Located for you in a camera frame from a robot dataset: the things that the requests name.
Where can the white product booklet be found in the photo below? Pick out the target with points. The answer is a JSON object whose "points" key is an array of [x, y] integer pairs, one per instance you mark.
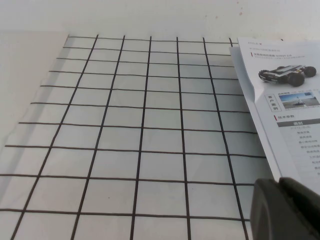
{"points": [[287, 105]]}

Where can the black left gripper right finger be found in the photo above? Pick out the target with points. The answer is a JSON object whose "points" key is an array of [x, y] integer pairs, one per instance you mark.
{"points": [[307, 215]]}

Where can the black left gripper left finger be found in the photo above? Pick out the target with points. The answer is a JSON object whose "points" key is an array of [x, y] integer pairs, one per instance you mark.
{"points": [[270, 215]]}

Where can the white black-grid tablecloth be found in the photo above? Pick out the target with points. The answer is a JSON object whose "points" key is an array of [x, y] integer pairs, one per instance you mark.
{"points": [[120, 140]]}

